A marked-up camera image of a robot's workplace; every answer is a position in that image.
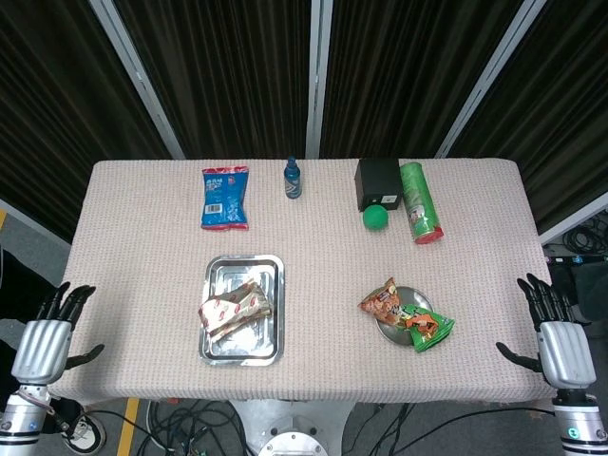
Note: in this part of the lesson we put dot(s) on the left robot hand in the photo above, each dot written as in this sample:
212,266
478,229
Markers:
43,344

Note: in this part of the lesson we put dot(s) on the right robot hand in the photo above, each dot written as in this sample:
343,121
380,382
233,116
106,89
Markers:
567,351

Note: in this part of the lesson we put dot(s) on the orange green chip bag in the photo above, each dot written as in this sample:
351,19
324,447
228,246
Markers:
385,304

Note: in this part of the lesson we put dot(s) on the gold foil snack package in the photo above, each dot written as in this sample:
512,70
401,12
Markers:
235,309

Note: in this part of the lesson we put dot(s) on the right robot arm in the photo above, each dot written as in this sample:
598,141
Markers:
582,423

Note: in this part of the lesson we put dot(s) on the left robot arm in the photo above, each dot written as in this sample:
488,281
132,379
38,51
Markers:
21,415

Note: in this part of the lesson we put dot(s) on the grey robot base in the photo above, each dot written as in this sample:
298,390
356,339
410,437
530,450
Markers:
292,427

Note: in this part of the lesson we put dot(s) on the white and black shoe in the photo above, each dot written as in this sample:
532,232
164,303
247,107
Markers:
85,434

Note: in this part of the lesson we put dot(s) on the round steel plate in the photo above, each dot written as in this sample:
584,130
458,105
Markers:
418,297

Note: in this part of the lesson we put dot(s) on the rectangular steel tray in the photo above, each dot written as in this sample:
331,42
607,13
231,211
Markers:
242,344

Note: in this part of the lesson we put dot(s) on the green chips can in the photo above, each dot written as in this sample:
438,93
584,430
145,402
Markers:
419,199

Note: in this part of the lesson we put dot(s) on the blue red snack packet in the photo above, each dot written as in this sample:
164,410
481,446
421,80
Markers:
224,199

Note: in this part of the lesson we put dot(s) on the green ball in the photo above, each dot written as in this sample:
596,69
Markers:
376,218

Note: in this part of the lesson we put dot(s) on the dark curtain panel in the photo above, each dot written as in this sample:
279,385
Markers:
62,104
560,109
404,76
223,76

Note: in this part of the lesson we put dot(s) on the black box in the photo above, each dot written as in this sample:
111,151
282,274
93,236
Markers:
377,183

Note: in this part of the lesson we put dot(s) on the pink waffle tablecloth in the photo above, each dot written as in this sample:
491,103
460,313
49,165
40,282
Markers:
323,266

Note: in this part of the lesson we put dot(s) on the blue spray bottle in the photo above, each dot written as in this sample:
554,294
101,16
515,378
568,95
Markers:
293,180

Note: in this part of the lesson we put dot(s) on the white screen frame post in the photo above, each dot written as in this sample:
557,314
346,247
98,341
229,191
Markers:
484,81
572,218
138,78
317,81

